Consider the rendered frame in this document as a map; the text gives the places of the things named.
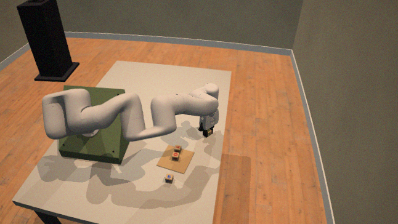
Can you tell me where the tan flat mat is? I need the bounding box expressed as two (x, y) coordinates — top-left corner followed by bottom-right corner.
(157, 145), (195, 174)

